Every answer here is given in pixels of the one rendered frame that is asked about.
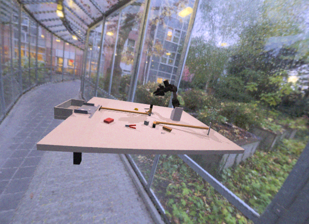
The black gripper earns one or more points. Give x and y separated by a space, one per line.
160 92

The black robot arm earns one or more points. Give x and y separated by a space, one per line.
169 87

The red square tile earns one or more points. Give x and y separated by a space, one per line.
108 120

